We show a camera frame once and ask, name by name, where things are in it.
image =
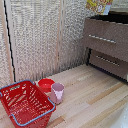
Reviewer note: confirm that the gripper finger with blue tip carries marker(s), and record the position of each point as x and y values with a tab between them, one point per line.
107	9

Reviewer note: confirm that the yellow red cereal snack bar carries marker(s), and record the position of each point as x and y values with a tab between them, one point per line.
97	5

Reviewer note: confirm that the dark brown drawer cabinet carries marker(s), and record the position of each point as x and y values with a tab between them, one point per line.
110	43

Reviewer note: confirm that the beige woven screen panel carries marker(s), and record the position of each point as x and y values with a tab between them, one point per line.
36	40

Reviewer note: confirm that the pink plastic cup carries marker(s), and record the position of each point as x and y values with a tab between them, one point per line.
57	93

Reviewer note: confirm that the red plastic bowl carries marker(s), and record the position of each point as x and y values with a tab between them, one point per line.
45	84

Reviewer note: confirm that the red shopping basket blue rim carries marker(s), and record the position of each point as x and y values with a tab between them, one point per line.
25	105

